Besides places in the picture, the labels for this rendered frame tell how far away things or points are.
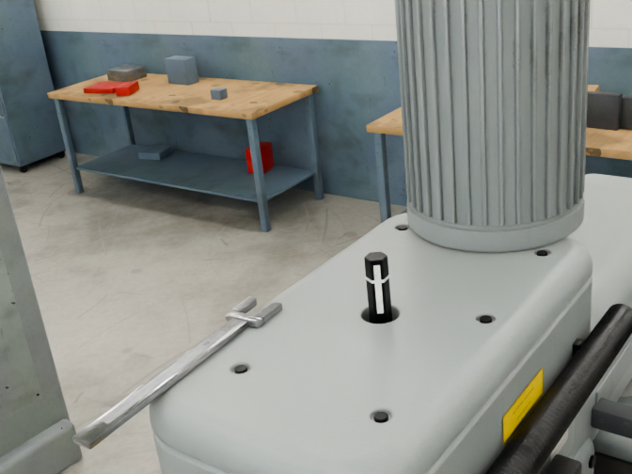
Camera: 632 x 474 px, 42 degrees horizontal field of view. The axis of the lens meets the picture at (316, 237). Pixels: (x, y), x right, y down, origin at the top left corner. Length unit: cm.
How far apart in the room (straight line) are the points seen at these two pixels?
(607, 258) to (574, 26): 42
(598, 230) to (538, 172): 41
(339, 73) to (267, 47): 67
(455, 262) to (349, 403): 26
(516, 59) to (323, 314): 31
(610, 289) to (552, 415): 37
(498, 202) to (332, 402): 31
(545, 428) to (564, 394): 5
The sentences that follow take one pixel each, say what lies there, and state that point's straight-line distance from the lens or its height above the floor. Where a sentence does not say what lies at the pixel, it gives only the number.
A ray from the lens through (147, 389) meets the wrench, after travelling 72.
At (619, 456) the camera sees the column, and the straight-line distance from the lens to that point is 124.
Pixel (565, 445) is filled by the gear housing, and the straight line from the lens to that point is 100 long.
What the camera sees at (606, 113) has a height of 97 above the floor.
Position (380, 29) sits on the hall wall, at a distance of 576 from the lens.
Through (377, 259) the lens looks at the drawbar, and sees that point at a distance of 75.
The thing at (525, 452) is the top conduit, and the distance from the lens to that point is 75.
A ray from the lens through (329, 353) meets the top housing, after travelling 73.
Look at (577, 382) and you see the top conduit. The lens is 84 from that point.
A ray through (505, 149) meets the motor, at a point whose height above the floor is 200.
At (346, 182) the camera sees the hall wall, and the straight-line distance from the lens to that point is 627.
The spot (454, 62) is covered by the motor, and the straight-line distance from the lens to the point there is 84.
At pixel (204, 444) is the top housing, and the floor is 188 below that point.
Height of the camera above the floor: 228
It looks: 24 degrees down
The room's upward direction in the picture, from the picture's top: 6 degrees counter-clockwise
